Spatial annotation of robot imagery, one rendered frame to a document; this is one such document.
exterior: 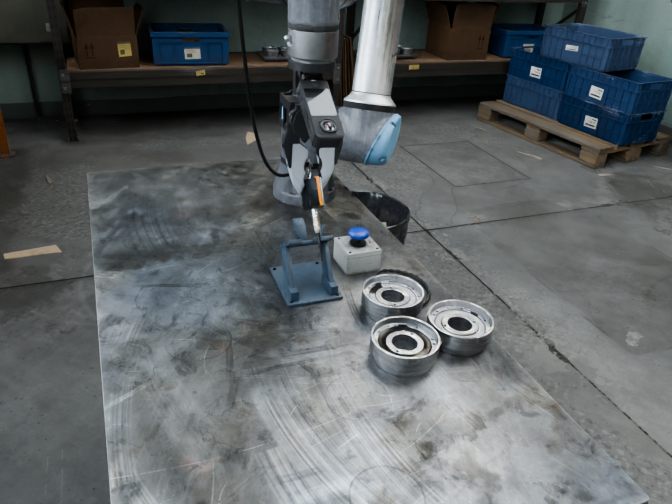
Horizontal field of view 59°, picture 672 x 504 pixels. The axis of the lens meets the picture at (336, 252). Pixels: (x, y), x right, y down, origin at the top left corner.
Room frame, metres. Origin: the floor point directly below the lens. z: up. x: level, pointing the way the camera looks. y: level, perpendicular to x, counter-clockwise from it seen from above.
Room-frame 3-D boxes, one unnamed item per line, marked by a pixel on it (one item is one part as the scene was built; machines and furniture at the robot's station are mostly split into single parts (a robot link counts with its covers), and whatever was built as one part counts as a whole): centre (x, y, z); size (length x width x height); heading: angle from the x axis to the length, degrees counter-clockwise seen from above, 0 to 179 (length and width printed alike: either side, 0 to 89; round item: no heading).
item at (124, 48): (4.02, 1.61, 0.64); 0.49 x 0.40 x 0.37; 118
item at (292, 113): (0.92, 0.06, 1.14); 0.09 x 0.08 x 0.12; 22
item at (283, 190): (1.31, 0.09, 0.85); 0.15 x 0.15 x 0.10
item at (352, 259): (0.99, -0.04, 0.82); 0.08 x 0.07 x 0.05; 23
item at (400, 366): (0.71, -0.11, 0.82); 0.10 x 0.10 x 0.04
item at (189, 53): (4.26, 1.12, 0.56); 0.52 x 0.38 x 0.22; 110
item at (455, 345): (0.77, -0.21, 0.82); 0.10 x 0.10 x 0.04
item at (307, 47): (0.91, 0.06, 1.22); 0.08 x 0.08 x 0.05
